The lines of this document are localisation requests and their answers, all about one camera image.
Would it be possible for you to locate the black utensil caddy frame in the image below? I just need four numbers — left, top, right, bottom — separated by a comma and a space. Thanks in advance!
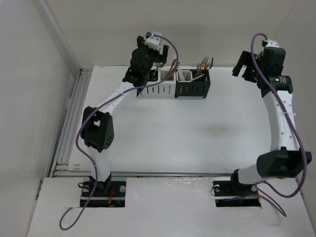
174, 69, 211, 98

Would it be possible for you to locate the small copper fork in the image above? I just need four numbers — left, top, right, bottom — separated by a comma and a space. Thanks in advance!
191, 62, 201, 81

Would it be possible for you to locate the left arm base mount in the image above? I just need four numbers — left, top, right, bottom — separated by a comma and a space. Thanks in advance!
78, 179, 126, 208

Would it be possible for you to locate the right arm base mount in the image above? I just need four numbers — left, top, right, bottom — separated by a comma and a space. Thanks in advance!
211, 177, 261, 207

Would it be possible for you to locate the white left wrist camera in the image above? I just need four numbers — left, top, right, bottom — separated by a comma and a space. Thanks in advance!
145, 32, 162, 51

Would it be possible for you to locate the white chopstick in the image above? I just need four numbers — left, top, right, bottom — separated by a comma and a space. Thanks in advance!
177, 68, 185, 81

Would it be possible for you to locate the white utensil caddy frame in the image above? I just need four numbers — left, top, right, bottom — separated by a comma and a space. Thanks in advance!
139, 70, 176, 98

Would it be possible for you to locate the gold knife green handle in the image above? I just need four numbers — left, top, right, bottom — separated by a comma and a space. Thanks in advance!
169, 59, 180, 80

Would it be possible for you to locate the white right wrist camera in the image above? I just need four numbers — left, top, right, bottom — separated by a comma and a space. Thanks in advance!
262, 39, 279, 48

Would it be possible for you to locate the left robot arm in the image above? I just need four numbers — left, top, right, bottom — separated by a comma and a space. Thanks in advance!
76, 32, 169, 196

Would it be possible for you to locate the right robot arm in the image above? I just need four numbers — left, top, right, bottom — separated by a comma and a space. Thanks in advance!
229, 47, 303, 195

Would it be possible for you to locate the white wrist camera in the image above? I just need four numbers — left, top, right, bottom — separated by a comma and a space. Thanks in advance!
262, 39, 279, 48
145, 32, 162, 51

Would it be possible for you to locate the aluminium rail left side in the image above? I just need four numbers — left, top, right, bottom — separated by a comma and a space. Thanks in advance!
48, 68, 92, 177

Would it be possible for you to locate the gold fork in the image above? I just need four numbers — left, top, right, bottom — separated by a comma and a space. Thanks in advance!
203, 61, 211, 70

